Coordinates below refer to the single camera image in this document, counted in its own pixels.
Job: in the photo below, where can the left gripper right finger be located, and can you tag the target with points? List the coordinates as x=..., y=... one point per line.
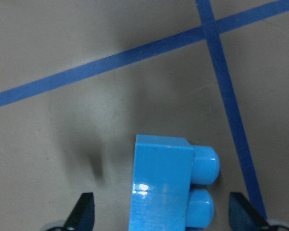
x=243, y=216

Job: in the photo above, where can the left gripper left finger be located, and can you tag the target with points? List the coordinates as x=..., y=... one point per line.
x=82, y=217

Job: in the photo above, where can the blue toy block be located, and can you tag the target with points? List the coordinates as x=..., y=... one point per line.
x=169, y=182

